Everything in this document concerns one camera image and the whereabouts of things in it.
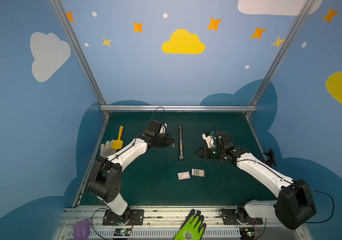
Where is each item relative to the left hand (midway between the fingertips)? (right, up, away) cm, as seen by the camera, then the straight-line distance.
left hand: (175, 141), depth 86 cm
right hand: (+13, -5, -3) cm, 14 cm away
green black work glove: (+8, -41, -16) cm, 44 cm away
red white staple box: (+5, -21, +2) cm, 22 cm away
